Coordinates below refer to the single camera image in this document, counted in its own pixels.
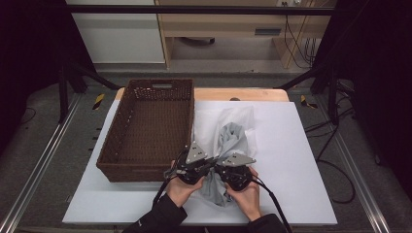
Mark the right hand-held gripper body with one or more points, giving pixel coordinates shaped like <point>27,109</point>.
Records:
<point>236,174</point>

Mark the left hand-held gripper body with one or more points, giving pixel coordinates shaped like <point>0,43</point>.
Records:
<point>192,168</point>

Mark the grey t-shirt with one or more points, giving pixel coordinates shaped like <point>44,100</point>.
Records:
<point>230,136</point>

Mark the white garment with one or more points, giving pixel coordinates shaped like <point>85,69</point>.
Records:
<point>207,129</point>

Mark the brown wicker basket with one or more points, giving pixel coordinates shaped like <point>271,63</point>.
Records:
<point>152,129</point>

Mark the person's left hand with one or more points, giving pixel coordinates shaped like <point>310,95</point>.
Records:
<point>181,192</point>

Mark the person's right hand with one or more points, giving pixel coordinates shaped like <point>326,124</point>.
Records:
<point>249,200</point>

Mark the white table cover sheet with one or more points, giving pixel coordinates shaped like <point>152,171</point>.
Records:
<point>291,161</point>

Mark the wooden table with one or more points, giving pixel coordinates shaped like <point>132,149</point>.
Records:
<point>243,93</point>

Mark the black metal stand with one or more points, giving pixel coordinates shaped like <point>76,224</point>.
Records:
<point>332,97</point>
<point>63,93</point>

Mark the wooden desk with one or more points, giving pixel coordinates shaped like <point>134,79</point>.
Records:
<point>226,24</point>

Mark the white cabinet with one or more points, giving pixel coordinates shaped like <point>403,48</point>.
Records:
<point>120,39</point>

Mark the black metal crossbar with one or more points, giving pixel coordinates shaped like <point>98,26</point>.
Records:
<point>194,9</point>

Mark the black curtain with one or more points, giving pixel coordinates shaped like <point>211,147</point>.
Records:
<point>382,81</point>
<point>29,48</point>

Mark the aluminium floor rail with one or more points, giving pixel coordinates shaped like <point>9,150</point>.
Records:
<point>356,178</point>
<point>42,161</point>

